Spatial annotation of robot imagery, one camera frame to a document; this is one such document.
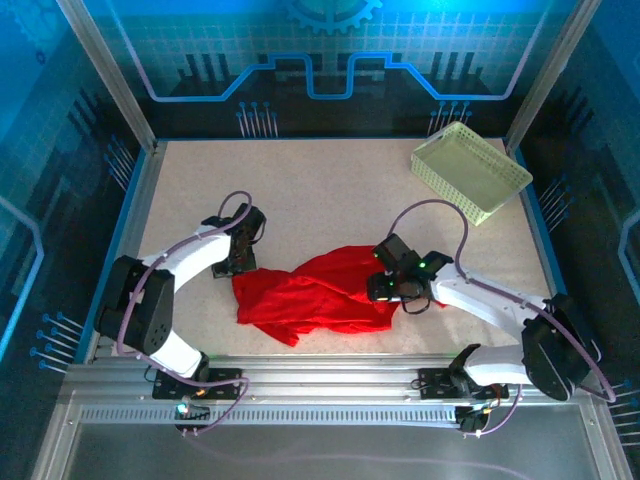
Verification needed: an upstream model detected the red t-shirt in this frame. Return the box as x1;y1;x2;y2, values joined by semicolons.
232;244;449;347

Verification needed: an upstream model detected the pale green plastic basket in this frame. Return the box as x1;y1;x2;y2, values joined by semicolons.
409;121;534;227

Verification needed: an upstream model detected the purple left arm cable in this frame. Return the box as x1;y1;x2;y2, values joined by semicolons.
118;190;254;374

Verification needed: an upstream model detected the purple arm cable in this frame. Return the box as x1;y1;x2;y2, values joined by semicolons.
391;198;617;404
118;190;254;374

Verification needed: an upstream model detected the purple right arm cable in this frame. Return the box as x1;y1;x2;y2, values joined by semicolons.
391;198;617;404

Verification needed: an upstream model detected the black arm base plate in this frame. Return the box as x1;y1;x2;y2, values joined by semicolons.
152;367;245;401
417;367;511;401

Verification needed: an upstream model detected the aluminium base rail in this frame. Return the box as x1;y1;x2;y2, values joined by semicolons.
64;355;531;402

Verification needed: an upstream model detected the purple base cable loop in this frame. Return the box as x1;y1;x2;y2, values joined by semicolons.
462;384;525;439
144;367;251;437

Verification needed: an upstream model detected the slotted grey cable duct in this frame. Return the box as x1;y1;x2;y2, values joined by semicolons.
79;402;466;427

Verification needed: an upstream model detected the aluminium frame post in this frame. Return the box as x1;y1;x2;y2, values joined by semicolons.
53;0;160;151
504;0;605;154

